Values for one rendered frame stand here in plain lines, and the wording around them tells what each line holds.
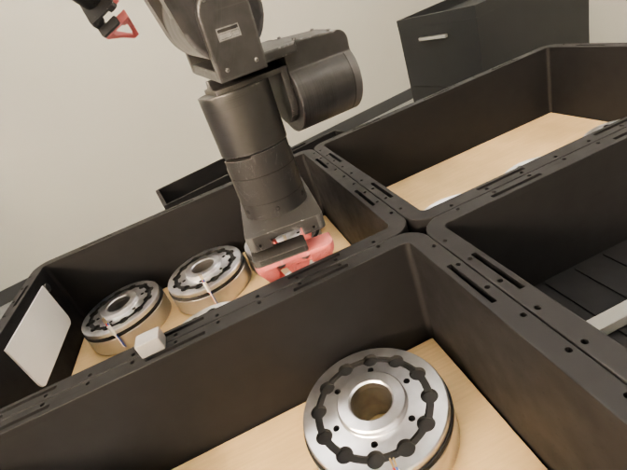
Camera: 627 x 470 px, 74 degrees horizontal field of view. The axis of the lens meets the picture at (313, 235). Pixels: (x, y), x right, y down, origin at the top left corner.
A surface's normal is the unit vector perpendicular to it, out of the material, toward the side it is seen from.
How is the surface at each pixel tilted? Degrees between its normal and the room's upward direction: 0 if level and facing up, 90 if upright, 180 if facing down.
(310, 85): 72
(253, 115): 90
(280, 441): 0
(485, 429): 0
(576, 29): 90
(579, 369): 0
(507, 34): 90
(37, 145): 90
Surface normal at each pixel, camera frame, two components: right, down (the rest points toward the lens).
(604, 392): -0.33, -0.82
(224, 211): 0.28, 0.40
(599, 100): -0.91, 0.41
